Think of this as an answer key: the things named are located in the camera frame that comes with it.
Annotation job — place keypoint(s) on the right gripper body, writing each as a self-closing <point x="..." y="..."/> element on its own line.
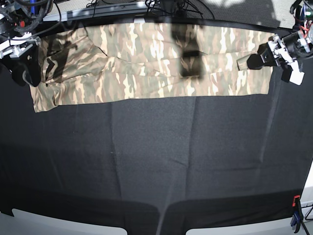
<point x="15" y="47"/>

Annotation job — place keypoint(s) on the camouflage t-shirt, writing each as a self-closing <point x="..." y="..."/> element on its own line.
<point x="115" y="62"/>

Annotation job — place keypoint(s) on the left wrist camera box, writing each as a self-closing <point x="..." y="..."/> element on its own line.
<point x="296" y="77"/>

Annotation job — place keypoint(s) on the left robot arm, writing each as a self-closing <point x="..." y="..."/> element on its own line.
<point x="302" y="11"/>

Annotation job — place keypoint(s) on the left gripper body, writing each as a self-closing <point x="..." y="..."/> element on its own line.
<point x="282" y="51"/>

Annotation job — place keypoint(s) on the blue clamp bottom right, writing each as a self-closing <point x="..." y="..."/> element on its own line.
<point x="297" y="215"/>

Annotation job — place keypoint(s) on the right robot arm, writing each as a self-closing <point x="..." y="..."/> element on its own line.
<point x="18" y="17"/>

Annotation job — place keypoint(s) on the black table cloth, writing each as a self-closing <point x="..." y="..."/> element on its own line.
<point x="158" y="166"/>

